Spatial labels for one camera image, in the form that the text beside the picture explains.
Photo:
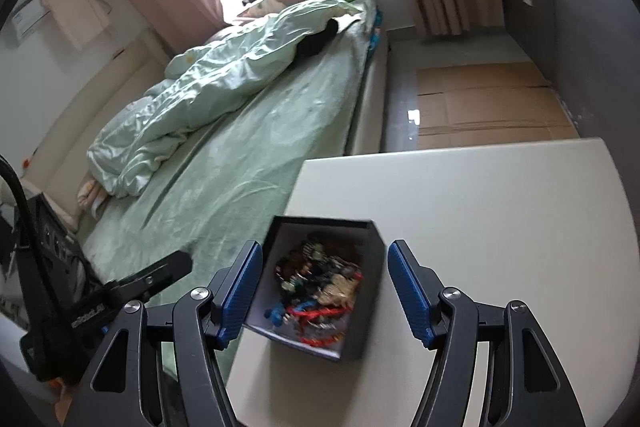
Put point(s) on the black jewelry box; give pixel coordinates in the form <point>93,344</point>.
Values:
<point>366,307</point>

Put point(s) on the light green duvet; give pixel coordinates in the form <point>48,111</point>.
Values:
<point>200,77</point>

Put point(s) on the flat cardboard sheet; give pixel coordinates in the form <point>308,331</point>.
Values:
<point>490,97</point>

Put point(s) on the pile of mixed jewelry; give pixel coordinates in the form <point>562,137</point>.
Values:
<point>320,277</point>

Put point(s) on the pink and white cloth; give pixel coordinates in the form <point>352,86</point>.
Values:
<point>92,196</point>

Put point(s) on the white air conditioner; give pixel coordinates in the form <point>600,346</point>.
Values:
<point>27,19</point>

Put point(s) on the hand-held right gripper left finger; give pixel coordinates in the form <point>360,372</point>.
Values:
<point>239,292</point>

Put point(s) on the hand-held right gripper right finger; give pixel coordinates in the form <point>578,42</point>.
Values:
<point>407,292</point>

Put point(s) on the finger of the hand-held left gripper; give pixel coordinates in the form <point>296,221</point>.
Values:
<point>152,277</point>

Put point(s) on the beige padded headboard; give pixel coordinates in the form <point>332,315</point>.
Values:
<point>100,107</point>

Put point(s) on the black cloth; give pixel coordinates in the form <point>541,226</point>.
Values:
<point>315,42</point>

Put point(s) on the bed with green sheet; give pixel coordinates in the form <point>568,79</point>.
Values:
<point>250,152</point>

